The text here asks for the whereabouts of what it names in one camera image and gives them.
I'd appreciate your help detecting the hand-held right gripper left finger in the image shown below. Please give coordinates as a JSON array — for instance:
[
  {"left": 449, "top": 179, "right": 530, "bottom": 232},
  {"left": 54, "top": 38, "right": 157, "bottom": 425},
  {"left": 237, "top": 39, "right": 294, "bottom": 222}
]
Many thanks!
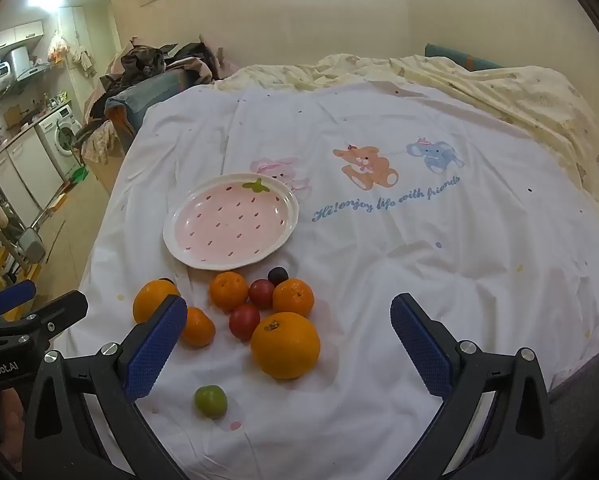
[{"left": 22, "top": 294, "right": 200, "bottom": 480}]

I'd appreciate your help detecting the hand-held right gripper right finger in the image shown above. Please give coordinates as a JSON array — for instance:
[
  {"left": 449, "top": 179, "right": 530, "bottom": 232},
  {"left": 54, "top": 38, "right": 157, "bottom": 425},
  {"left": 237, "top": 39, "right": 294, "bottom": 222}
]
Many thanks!
[{"left": 390, "top": 292, "right": 567, "bottom": 480}]

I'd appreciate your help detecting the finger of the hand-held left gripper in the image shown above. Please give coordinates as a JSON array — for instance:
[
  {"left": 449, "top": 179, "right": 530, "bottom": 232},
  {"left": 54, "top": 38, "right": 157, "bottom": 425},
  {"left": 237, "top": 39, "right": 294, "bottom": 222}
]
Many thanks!
[
  {"left": 0, "top": 291, "right": 89, "bottom": 347},
  {"left": 0, "top": 280, "right": 37, "bottom": 330}
]

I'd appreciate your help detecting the small tangerine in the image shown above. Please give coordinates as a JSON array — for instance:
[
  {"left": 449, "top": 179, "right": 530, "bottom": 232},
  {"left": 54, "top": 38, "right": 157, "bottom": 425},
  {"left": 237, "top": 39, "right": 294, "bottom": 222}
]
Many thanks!
[
  {"left": 180, "top": 306, "right": 217, "bottom": 349},
  {"left": 272, "top": 278, "right": 315, "bottom": 318},
  {"left": 208, "top": 271, "right": 250, "bottom": 311}
]

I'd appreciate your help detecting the green tomato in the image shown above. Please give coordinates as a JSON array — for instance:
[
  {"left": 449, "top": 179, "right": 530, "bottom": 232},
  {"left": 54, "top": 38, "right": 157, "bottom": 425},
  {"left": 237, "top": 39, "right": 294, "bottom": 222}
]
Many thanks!
[{"left": 194, "top": 385, "right": 228, "bottom": 419}]

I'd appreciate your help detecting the red tomato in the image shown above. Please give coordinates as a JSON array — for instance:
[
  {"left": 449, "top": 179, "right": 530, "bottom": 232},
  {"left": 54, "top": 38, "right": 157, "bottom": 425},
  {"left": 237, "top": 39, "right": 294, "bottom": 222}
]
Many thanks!
[
  {"left": 248, "top": 279, "right": 277, "bottom": 309},
  {"left": 228, "top": 304, "right": 261, "bottom": 341}
]

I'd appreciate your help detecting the large orange with stem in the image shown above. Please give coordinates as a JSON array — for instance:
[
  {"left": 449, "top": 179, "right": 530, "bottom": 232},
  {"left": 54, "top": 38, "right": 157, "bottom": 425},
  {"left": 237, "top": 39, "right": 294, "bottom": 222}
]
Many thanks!
[{"left": 250, "top": 311, "right": 321, "bottom": 380}]

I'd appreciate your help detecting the pink strawberry plate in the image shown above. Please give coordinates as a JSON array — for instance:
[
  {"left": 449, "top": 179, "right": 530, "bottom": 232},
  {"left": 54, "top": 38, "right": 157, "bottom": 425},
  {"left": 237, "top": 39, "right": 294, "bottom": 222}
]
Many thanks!
[{"left": 162, "top": 172, "right": 300, "bottom": 271}]

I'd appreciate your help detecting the white printed bedsheet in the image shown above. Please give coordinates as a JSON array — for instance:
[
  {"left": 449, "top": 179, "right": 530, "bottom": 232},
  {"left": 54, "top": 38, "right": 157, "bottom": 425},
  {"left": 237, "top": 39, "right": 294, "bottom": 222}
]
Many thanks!
[{"left": 54, "top": 77, "right": 599, "bottom": 480}]

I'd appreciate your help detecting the white base cabinet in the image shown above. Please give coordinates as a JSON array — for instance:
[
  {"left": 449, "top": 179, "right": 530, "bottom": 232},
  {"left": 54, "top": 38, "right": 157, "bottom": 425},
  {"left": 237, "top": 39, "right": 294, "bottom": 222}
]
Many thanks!
[{"left": 0, "top": 132, "right": 65, "bottom": 216}]

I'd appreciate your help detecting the white washing machine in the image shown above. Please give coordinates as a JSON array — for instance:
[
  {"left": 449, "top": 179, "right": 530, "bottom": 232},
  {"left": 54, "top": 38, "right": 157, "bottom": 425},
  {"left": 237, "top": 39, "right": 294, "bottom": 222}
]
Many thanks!
[{"left": 35, "top": 102, "right": 85, "bottom": 181}]

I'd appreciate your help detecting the floral cloth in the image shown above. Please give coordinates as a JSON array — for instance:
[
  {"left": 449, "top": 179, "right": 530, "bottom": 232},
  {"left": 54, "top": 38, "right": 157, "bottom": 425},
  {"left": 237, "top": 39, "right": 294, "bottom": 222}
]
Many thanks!
[{"left": 82, "top": 120, "right": 117, "bottom": 166}]

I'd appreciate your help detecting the white water heater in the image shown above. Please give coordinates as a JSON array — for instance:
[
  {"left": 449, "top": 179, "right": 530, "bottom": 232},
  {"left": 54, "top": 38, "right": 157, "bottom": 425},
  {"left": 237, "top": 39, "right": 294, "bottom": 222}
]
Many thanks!
[{"left": 2, "top": 46, "right": 34, "bottom": 81}]

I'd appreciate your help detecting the orange plastic bag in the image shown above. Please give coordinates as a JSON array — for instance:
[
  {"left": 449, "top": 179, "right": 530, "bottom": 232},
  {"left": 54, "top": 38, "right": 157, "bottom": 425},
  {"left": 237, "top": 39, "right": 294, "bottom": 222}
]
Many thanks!
[{"left": 46, "top": 32, "right": 70, "bottom": 66}]

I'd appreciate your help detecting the pile of clothes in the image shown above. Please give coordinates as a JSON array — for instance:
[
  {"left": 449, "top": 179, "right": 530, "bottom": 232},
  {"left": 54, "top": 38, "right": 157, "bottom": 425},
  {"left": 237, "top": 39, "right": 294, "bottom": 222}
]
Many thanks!
[{"left": 99, "top": 35, "right": 240, "bottom": 98}]

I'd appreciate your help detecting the yellow printed quilt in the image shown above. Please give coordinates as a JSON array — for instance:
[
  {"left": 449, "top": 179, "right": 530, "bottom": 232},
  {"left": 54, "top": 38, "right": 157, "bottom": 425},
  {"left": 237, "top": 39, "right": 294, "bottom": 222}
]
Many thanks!
[{"left": 214, "top": 52, "right": 599, "bottom": 226}]

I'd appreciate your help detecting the white wall cabinet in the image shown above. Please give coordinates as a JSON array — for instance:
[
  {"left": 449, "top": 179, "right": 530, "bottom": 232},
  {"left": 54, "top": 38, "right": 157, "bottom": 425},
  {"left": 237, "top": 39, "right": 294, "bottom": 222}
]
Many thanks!
[{"left": 0, "top": 20, "right": 46, "bottom": 56}]

